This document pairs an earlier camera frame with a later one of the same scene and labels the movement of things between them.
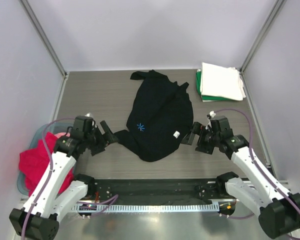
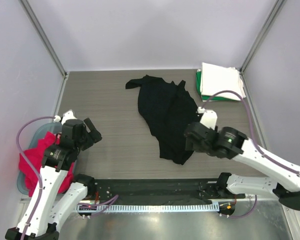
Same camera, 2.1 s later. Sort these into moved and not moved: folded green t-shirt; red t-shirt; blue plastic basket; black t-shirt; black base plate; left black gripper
Moved: left black gripper; black t-shirt
Not moved: black base plate; folded green t-shirt; red t-shirt; blue plastic basket
